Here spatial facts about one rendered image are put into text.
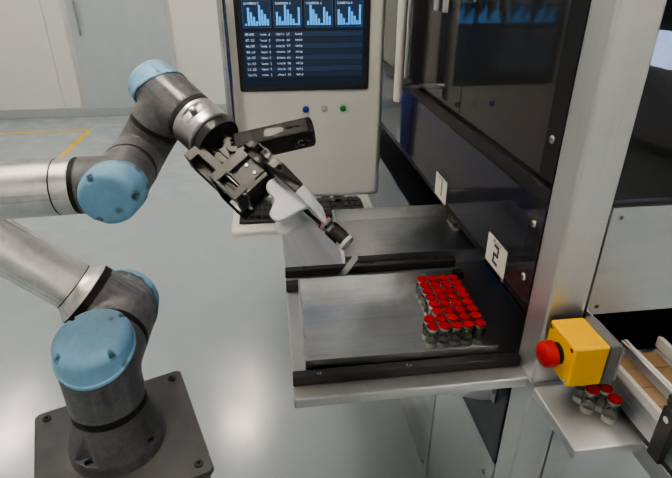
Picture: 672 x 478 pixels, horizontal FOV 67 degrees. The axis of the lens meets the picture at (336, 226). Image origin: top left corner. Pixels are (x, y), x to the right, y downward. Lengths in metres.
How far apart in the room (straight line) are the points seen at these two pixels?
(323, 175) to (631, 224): 1.11
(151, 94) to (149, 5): 5.51
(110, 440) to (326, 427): 1.21
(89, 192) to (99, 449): 0.42
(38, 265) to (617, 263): 0.91
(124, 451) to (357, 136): 1.17
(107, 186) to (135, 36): 5.70
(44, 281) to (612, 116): 0.88
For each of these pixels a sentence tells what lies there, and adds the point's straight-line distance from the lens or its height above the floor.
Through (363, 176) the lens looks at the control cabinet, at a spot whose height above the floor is 0.87.
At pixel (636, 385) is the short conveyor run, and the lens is 0.95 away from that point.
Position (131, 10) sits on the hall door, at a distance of 6.33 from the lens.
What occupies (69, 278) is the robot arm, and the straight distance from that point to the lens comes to 0.95.
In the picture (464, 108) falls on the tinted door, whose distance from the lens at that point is 1.18.
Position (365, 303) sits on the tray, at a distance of 1.08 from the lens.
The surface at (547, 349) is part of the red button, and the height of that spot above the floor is 1.01.
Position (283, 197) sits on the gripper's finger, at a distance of 0.67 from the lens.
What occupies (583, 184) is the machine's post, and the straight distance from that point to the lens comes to 0.78.
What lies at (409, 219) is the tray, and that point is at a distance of 1.44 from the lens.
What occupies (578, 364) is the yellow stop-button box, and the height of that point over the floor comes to 1.00.
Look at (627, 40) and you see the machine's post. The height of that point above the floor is 1.43.
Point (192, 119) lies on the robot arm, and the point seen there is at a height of 1.32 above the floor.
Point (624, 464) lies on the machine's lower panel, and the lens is 1.24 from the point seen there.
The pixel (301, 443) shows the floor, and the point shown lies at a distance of 1.97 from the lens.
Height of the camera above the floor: 1.50
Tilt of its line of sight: 27 degrees down
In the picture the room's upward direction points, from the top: straight up
